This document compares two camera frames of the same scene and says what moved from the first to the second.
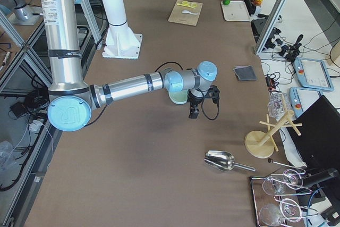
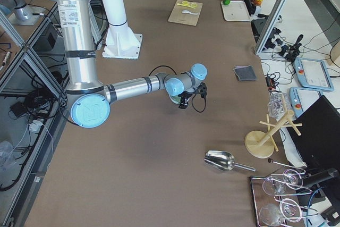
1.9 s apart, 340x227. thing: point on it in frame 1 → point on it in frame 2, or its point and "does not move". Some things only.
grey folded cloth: (245, 73) does not move
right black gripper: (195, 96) → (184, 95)
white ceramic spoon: (186, 11) does not move
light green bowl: (179, 97) does not move
